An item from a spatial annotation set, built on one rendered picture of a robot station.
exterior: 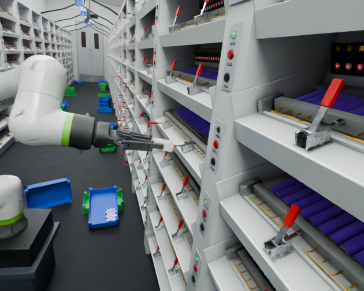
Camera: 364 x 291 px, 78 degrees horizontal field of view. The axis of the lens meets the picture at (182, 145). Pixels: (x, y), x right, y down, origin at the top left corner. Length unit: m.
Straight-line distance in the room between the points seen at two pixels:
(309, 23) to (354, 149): 0.17
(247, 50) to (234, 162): 0.22
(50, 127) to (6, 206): 0.63
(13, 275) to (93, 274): 0.43
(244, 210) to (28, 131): 0.52
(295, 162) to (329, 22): 0.17
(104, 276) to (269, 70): 1.35
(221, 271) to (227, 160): 0.28
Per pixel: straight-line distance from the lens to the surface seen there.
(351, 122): 0.37
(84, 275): 1.55
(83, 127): 0.64
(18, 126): 0.65
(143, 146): 0.65
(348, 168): 0.31
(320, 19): 0.35
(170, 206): 1.08
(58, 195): 2.12
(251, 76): 0.45
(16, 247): 1.23
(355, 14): 0.33
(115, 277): 1.51
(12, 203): 1.20
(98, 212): 1.87
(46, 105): 0.65
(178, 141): 0.83
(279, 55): 0.49
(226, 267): 0.63
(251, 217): 0.48
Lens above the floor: 1.17
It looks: 21 degrees down
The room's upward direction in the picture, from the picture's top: 6 degrees clockwise
